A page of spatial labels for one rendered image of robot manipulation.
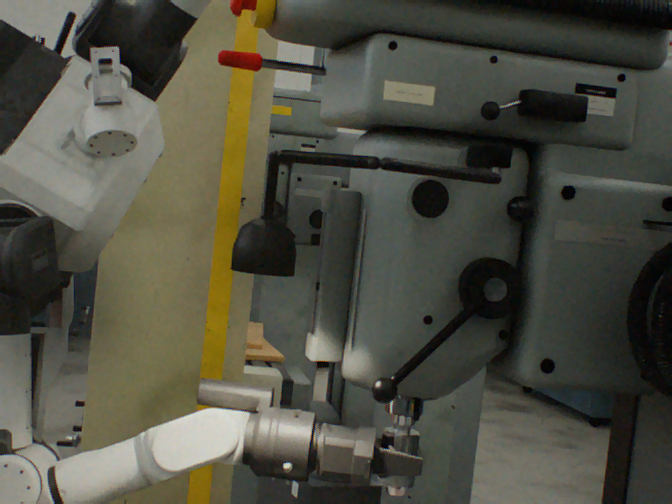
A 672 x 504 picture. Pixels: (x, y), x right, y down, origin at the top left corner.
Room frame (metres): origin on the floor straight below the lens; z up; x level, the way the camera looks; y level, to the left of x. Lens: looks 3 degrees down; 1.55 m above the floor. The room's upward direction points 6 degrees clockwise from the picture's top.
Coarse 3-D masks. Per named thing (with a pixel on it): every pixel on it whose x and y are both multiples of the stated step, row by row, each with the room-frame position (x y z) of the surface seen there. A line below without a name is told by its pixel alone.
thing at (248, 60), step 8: (224, 56) 1.44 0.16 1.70; (232, 56) 1.44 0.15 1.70; (240, 56) 1.44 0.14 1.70; (248, 56) 1.44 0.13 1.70; (256, 56) 1.45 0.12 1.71; (224, 64) 1.44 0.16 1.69; (232, 64) 1.44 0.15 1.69; (240, 64) 1.44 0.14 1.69; (248, 64) 1.44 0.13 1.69; (256, 64) 1.44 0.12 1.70; (264, 64) 1.45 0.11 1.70; (272, 64) 1.45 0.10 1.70; (280, 64) 1.46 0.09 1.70; (288, 64) 1.46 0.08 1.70; (296, 64) 1.46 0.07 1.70; (304, 64) 1.47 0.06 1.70; (296, 72) 1.47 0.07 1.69; (304, 72) 1.47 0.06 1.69; (312, 72) 1.47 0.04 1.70; (320, 72) 1.47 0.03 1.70
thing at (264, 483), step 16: (272, 480) 1.81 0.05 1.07; (320, 480) 1.71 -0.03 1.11; (336, 480) 1.71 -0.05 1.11; (272, 496) 1.81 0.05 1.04; (288, 496) 1.75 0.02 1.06; (304, 496) 1.69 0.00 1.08; (320, 496) 1.68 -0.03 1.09; (336, 496) 1.69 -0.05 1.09; (352, 496) 1.70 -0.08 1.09; (368, 496) 1.71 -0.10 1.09
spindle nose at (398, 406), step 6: (390, 402) 1.39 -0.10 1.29; (396, 402) 1.39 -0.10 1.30; (402, 402) 1.39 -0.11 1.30; (408, 402) 1.39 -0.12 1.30; (390, 408) 1.39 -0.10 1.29; (396, 408) 1.39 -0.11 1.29; (402, 408) 1.39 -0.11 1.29; (408, 408) 1.39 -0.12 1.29; (420, 408) 1.40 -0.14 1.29; (396, 414) 1.39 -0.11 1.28; (402, 414) 1.39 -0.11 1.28; (408, 414) 1.39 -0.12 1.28; (420, 414) 1.40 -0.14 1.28
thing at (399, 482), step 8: (384, 440) 1.40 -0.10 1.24; (384, 448) 1.40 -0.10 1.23; (392, 448) 1.39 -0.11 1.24; (400, 448) 1.39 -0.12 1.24; (408, 448) 1.39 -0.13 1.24; (416, 448) 1.40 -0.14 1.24; (416, 456) 1.40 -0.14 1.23; (384, 480) 1.39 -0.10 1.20; (392, 480) 1.39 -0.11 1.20; (400, 480) 1.39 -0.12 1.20; (408, 480) 1.39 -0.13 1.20; (400, 488) 1.39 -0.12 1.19; (408, 488) 1.39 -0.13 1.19
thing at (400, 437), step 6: (384, 432) 1.40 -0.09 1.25; (390, 432) 1.39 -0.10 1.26; (396, 432) 1.40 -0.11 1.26; (402, 432) 1.40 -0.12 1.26; (408, 432) 1.40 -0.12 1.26; (414, 432) 1.41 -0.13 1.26; (390, 438) 1.39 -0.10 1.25; (396, 438) 1.39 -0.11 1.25; (402, 438) 1.39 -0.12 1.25; (408, 438) 1.39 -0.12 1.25; (414, 438) 1.39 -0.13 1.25
